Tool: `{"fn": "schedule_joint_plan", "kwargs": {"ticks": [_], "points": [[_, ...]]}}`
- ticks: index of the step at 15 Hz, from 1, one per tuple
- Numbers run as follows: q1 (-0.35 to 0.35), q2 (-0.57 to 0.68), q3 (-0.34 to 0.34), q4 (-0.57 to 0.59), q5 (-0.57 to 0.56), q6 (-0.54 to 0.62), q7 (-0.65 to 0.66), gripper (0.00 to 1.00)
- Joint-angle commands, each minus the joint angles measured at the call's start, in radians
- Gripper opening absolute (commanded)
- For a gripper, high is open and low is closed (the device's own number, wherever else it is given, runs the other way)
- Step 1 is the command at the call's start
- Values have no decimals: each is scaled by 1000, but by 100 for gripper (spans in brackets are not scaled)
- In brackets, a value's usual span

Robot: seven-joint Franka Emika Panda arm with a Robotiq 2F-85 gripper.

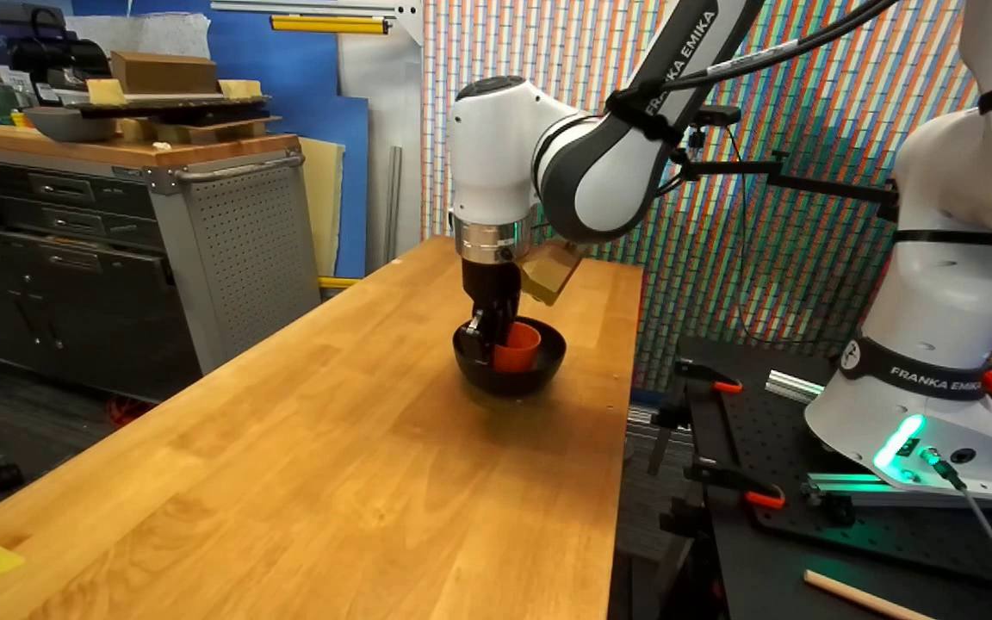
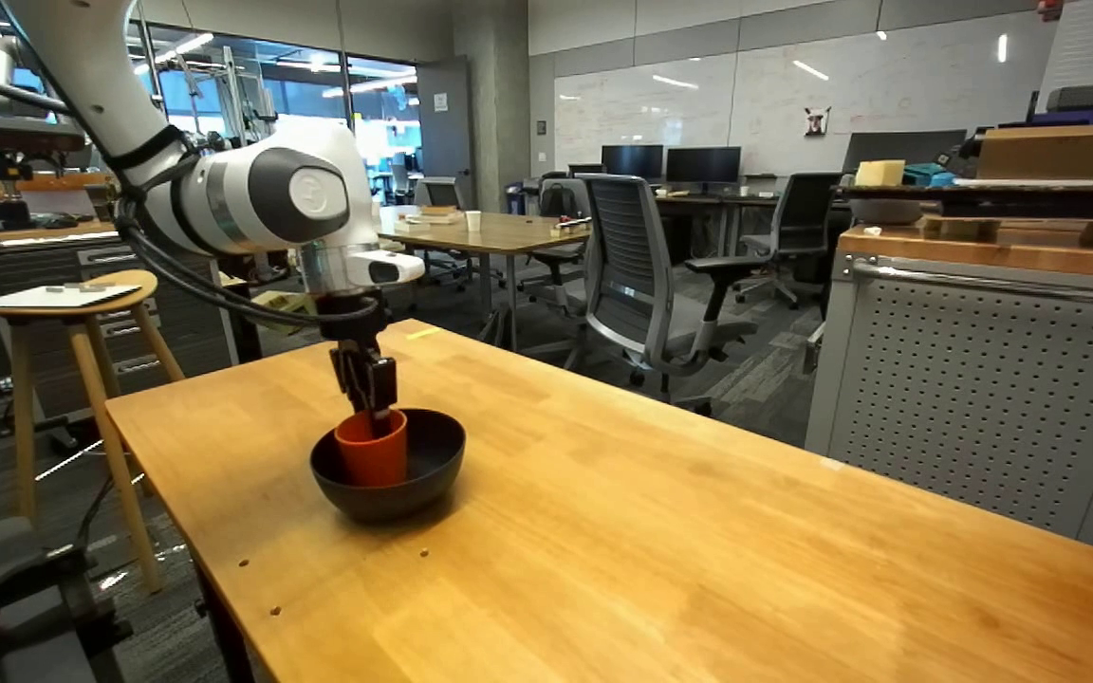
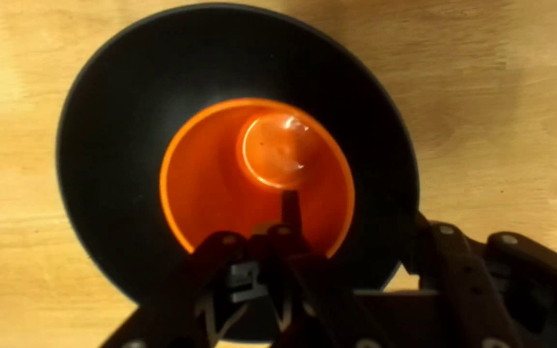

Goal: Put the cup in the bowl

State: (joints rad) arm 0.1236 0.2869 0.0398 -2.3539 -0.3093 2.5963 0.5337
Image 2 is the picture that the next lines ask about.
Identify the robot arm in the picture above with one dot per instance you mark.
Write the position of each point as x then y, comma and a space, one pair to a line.
224, 190

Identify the yellow foam block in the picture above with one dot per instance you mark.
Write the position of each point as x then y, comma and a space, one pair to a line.
879, 173

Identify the grey drawer cabinet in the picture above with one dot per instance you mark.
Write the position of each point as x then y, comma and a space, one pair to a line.
44, 275

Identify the orange cup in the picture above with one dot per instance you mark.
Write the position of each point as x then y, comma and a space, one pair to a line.
371, 455

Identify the black machine with red part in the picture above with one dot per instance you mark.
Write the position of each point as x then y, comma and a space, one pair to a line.
6, 607

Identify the grey door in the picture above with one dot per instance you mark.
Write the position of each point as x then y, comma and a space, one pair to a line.
445, 133

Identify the wooden stool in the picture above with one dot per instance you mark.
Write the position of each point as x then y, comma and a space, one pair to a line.
91, 360

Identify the black office chair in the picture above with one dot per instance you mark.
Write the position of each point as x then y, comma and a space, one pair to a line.
798, 223

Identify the whiteboard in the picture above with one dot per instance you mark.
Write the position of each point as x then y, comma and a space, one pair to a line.
698, 104

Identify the wooden meeting table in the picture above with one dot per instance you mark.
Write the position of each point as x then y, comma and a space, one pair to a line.
499, 232

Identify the grey mesh office chair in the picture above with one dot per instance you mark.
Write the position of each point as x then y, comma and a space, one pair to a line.
627, 275

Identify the row of monitors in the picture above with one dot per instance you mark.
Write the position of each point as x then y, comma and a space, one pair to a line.
670, 163

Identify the white board sheet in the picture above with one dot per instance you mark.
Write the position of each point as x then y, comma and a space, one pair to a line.
44, 298

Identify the cardboard box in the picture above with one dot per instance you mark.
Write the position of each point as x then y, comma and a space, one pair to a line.
1059, 152

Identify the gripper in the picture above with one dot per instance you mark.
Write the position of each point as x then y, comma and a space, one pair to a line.
355, 321

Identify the black bowl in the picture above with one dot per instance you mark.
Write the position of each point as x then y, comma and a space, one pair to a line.
433, 465

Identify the dog picture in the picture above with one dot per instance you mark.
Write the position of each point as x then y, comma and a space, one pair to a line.
816, 121

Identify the grey perforated cabinet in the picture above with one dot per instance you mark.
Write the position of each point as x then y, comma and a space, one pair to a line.
973, 398

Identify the teal box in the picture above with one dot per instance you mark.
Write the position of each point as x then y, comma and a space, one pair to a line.
928, 175

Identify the grey bowl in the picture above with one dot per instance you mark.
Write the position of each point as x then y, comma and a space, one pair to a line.
885, 211

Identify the white paper cup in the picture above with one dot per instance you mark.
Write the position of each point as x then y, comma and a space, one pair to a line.
472, 221

